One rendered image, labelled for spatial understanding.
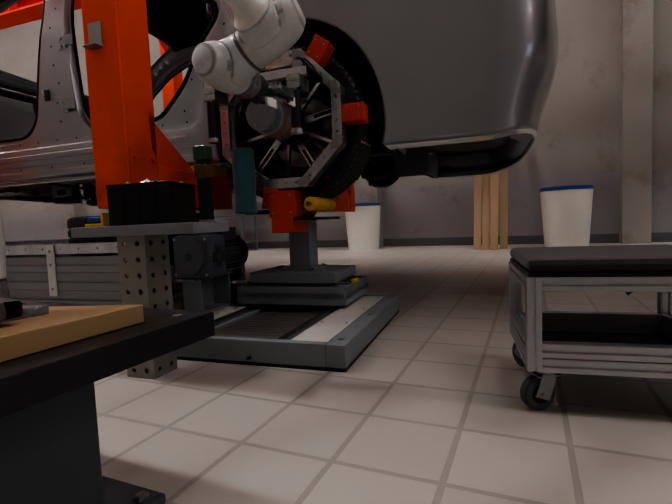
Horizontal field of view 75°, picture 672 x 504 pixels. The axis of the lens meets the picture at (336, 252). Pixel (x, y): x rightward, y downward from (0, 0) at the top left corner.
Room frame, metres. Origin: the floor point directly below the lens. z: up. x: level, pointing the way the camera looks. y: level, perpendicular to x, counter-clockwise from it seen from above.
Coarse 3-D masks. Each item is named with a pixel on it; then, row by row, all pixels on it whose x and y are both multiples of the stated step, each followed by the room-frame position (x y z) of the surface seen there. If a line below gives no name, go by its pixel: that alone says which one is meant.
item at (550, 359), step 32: (512, 256) 1.19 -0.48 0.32; (544, 256) 0.95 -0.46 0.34; (576, 256) 0.92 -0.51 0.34; (608, 256) 0.90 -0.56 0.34; (640, 256) 0.87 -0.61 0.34; (512, 288) 1.22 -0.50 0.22; (544, 288) 0.91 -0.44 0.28; (576, 288) 0.89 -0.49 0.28; (608, 288) 0.87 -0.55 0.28; (640, 288) 0.86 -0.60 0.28; (512, 320) 1.20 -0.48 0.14; (544, 320) 1.20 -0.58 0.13; (576, 320) 1.18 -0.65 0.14; (608, 320) 1.16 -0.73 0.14; (640, 320) 1.14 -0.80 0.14; (512, 352) 1.25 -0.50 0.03; (544, 352) 0.91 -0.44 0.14; (576, 352) 0.89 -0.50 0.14; (608, 352) 0.88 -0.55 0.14; (640, 352) 0.86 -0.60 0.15; (544, 384) 0.93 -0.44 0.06
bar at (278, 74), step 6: (300, 66) 1.56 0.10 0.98; (306, 66) 1.55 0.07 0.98; (264, 72) 1.60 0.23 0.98; (270, 72) 1.59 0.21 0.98; (276, 72) 1.59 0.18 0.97; (282, 72) 1.58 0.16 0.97; (288, 72) 1.57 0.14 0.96; (294, 72) 1.56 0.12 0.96; (300, 72) 1.56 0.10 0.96; (306, 72) 1.55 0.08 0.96; (270, 78) 1.60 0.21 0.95; (276, 78) 1.59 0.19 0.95; (282, 78) 1.59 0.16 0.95; (204, 84) 1.69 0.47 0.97
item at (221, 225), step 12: (72, 228) 1.28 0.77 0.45; (84, 228) 1.26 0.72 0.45; (96, 228) 1.25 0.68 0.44; (108, 228) 1.23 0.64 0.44; (120, 228) 1.22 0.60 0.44; (132, 228) 1.21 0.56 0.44; (144, 228) 1.19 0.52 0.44; (156, 228) 1.18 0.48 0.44; (168, 228) 1.17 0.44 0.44; (180, 228) 1.15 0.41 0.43; (192, 228) 1.14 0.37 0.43; (204, 228) 1.19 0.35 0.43; (216, 228) 1.24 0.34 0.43; (228, 228) 1.30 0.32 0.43
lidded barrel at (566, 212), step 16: (544, 192) 5.31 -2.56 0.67; (560, 192) 5.12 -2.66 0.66; (576, 192) 5.06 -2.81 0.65; (592, 192) 5.15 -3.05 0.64; (544, 208) 5.33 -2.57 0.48; (560, 208) 5.14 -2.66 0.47; (576, 208) 5.07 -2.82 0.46; (544, 224) 5.36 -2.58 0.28; (560, 224) 5.15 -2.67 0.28; (576, 224) 5.08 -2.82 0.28; (544, 240) 5.40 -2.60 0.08; (560, 240) 5.16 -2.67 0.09; (576, 240) 5.09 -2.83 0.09
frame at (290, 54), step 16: (336, 80) 1.72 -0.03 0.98; (336, 96) 1.74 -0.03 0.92; (224, 112) 1.90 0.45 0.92; (336, 112) 1.72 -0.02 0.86; (224, 128) 1.88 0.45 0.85; (336, 128) 1.72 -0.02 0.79; (224, 144) 1.88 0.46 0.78; (336, 144) 1.71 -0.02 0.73; (320, 160) 1.74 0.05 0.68; (256, 176) 1.84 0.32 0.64; (304, 176) 1.76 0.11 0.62; (320, 176) 1.80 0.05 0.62
